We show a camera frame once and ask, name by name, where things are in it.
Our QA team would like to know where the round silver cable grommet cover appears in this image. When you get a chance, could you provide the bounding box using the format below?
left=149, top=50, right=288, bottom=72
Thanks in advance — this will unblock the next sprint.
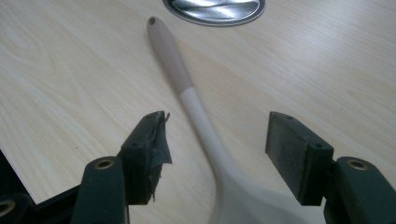
left=163, top=0, right=266, bottom=27

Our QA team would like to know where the white and beige spatula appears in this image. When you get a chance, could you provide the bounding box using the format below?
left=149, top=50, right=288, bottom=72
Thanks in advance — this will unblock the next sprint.
left=146, top=16, right=328, bottom=224

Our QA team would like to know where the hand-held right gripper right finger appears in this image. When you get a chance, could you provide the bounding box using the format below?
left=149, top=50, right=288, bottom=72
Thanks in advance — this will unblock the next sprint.
left=265, top=111, right=396, bottom=224

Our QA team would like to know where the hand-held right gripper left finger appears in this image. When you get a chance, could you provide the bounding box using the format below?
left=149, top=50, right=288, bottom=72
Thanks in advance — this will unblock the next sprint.
left=70, top=110, right=173, bottom=224

